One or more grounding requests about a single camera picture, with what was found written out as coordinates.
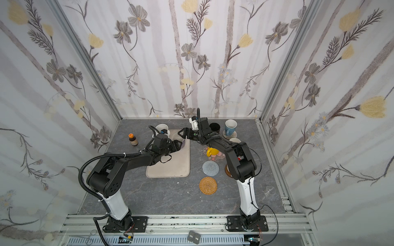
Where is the white speckled mug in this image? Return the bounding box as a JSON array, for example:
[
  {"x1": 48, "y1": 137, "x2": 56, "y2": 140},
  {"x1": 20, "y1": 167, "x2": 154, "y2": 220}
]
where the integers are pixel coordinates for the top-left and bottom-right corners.
[{"x1": 152, "y1": 124, "x2": 170, "y2": 137}]

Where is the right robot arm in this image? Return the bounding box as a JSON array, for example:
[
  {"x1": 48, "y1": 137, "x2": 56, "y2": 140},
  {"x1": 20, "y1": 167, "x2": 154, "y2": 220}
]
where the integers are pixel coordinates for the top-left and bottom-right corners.
[{"x1": 178, "y1": 116, "x2": 261, "y2": 231}]

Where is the grey-blue woven round coaster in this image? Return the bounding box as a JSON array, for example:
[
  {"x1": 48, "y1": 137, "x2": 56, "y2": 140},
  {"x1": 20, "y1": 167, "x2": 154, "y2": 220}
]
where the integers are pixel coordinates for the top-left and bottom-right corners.
[{"x1": 202, "y1": 161, "x2": 220, "y2": 177}]

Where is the black cup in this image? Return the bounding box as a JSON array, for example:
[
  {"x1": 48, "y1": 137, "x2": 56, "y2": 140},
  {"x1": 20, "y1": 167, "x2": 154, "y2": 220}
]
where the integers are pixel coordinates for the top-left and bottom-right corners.
[{"x1": 209, "y1": 123, "x2": 221, "y2": 133}]

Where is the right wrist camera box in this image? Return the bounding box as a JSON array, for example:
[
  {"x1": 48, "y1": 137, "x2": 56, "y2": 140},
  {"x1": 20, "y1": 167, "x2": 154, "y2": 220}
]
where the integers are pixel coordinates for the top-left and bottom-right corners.
[{"x1": 189, "y1": 116, "x2": 199, "y2": 131}]

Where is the pink flower silicone coaster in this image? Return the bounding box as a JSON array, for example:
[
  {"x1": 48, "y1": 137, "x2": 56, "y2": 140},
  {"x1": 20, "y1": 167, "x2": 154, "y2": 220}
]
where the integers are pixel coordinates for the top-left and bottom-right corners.
[{"x1": 203, "y1": 147, "x2": 225, "y2": 162}]

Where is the beige plastic tray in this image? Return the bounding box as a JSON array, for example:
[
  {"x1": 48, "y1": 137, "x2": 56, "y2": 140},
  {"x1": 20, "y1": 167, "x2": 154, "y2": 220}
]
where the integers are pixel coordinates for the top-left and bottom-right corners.
[{"x1": 146, "y1": 139, "x2": 190, "y2": 178}]

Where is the lavender white cup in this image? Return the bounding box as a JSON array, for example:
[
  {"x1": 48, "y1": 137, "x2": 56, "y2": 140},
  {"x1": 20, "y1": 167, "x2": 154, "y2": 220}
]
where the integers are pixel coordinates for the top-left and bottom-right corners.
[{"x1": 171, "y1": 132, "x2": 185, "y2": 144}]

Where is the yellow cup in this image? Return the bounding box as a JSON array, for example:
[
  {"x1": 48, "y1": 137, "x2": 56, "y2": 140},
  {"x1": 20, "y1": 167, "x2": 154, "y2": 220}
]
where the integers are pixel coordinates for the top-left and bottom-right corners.
[{"x1": 206, "y1": 147, "x2": 220, "y2": 157}]

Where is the blue floral mug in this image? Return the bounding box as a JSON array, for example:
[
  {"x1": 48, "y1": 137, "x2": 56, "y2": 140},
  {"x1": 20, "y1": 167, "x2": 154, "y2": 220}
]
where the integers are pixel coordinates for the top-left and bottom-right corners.
[{"x1": 225, "y1": 120, "x2": 238, "y2": 135}]

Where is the multicolour woven round coaster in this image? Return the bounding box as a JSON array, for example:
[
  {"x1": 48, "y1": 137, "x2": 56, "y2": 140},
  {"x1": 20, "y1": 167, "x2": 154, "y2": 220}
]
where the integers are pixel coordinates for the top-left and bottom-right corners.
[{"x1": 222, "y1": 130, "x2": 238, "y2": 140}]

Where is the aluminium frame rail base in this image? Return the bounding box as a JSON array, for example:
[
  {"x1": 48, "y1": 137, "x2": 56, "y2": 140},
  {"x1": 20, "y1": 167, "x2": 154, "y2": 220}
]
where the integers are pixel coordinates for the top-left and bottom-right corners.
[{"x1": 54, "y1": 213, "x2": 318, "y2": 246}]

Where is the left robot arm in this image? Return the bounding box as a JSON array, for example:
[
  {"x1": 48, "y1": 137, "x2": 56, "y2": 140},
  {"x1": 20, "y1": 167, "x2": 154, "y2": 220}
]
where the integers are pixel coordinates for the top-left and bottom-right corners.
[{"x1": 79, "y1": 134, "x2": 182, "y2": 233}]

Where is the rattan wicker round coaster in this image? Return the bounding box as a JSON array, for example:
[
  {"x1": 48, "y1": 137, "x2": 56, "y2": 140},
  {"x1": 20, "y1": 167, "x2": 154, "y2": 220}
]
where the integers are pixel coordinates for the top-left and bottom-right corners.
[{"x1": 199, "y1": 177, "x2": 218, "y2": 195}]

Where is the brown bottle orange cap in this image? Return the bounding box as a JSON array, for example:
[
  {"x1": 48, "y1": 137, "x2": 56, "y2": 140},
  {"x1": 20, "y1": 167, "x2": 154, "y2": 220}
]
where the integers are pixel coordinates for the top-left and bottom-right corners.
[{"x1": 128, "y1": 133, "x2": 139, "y2": 146}]

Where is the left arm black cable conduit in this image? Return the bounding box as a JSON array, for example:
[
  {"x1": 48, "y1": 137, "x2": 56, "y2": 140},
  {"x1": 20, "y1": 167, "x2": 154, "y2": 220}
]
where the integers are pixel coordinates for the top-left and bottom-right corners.
[{"x1": 77, "y1": 124, "x2": 161, "y2": 246}]

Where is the glossy brown round coaster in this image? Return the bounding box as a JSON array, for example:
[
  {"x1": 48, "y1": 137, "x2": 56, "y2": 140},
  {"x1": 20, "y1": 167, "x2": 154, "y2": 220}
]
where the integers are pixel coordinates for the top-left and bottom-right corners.
[{"x1": 225, "y1": 165, "x2": 232, "y2": 178}]

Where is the plain white mug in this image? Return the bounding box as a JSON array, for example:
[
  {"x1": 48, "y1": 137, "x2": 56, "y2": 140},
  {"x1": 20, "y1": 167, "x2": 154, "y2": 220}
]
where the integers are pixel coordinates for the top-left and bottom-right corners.
[{"x1": 230, "y1": 138, "x2": 242, "y2": 143}]

